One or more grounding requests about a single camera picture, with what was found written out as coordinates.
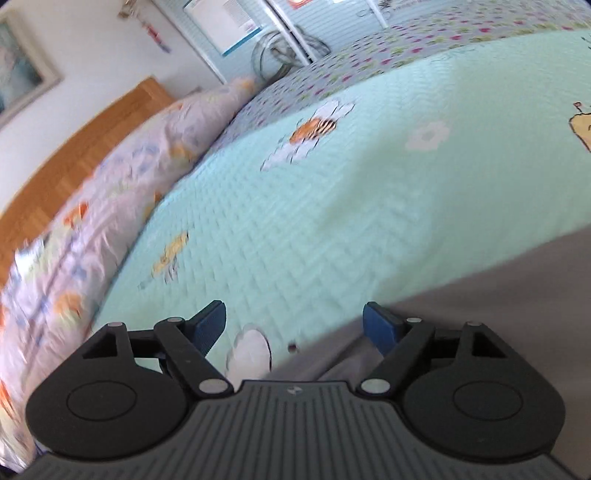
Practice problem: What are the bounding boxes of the grey trousers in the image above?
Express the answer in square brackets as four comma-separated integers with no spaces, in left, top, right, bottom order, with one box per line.
[267,227,590,479]

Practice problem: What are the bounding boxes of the floral purple duvet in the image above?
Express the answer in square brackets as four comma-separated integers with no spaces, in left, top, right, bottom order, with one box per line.
[1,78,257,472]

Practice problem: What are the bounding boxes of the coiled grey hoop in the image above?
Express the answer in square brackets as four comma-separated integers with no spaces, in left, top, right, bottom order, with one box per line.
[250,30,304,85]

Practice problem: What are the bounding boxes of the framed wedding photo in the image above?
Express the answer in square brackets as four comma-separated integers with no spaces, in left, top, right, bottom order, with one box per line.
[1,9,62,128]

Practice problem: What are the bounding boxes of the white blue-bordered poster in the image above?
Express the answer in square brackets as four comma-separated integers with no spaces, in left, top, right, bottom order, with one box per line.
[183,0,262,57]

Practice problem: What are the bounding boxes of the red hanging ornament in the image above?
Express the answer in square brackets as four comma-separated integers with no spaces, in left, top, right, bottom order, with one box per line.
[117,0,171,54]

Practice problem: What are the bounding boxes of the dotted purple bed sheet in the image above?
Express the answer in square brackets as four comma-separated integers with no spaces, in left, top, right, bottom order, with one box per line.
[216,1,590,148]

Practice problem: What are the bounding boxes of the mint green bee quilt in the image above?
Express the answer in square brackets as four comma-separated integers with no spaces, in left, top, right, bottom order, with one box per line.
[96,30,590,367]

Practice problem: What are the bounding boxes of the wooden headboard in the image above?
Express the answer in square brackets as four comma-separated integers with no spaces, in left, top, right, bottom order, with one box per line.
[1,77,174,283]

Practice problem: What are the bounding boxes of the light blue sliding wardrobe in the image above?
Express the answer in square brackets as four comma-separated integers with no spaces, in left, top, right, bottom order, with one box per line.
[151,0,591,86]

